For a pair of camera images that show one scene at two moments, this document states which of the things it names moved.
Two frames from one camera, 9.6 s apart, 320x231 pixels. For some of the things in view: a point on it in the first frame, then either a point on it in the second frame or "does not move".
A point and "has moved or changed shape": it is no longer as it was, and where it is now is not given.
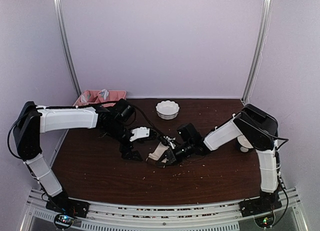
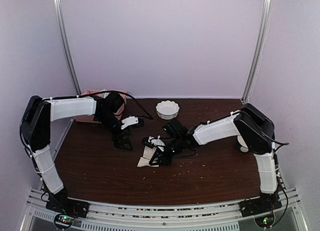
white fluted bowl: [167, 109] does not move
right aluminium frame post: [269, 0] does not move
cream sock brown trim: [154, 156] has moved or changed shape
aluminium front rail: [39, 216] does not move
